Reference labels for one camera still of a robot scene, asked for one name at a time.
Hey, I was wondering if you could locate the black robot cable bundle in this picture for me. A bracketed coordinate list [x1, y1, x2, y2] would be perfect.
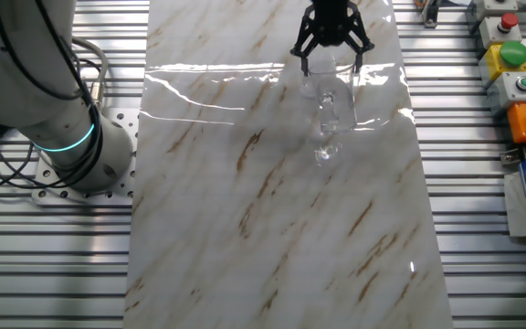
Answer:
[0, 0, 107, 193]

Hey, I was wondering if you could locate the yellow box green button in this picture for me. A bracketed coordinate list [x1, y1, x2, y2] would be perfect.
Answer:
[478, 40, 526, 88]

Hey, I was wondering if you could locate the orange box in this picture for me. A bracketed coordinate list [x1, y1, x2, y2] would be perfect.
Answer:
[507, 101, 526, 145]

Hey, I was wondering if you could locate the grey box red button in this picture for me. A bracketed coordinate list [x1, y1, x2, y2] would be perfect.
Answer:
[478, 12, 522, 49]

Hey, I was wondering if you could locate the grey box small green button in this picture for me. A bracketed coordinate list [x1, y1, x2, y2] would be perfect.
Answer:
[486, 70, 526, 115]

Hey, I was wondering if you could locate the black metal bracket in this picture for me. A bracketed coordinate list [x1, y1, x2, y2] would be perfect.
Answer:
[420, 0, 443, 29]

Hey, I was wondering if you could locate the grey hose with metal connector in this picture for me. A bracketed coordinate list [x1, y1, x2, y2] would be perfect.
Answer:
[70, 36, 109, 113]

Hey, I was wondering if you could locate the grey box black knob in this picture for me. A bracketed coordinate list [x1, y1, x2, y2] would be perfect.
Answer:
[466, 0, 520, 22]

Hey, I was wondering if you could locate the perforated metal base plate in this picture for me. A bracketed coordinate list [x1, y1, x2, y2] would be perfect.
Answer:
[32, 107, 137, 207]

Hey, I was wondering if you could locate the white marble pattern board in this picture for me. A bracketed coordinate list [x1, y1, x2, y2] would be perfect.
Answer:
[123, 0, 455, 329]

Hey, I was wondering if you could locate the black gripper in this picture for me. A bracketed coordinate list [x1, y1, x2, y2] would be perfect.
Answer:
[289, 0, 376, 77]

